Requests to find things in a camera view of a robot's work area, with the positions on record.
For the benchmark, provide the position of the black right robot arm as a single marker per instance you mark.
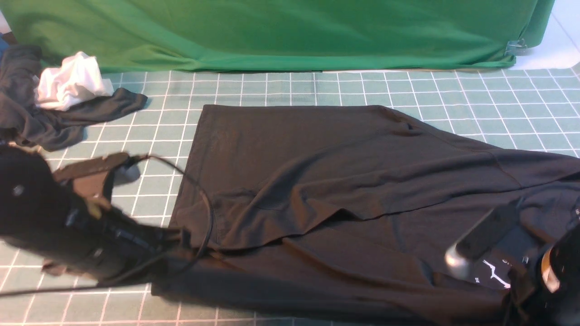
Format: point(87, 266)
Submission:
point(562, 279)

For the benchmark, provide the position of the metal binder clip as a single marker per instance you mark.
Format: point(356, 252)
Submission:
point(516, 47)

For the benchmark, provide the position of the dark gray long-sleeve shirt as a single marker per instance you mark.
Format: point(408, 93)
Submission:
point(346, 213)

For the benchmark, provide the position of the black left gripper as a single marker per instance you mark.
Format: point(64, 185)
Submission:
point(109, 247)

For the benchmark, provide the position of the green grid cutting mat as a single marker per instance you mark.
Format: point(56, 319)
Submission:
point(522, 109)

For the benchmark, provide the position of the green backdrop cloth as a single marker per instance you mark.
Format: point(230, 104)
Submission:
point(279, 35)

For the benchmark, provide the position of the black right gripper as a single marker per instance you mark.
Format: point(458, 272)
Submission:
point(525, 304)

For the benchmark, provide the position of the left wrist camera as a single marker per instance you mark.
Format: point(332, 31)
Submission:
point(96, 177)

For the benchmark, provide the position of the white crumpled garment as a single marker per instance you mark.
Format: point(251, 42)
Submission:
point(77, 80)

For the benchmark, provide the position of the dark gray crumpled garment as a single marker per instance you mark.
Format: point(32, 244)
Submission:
point(23, 122)

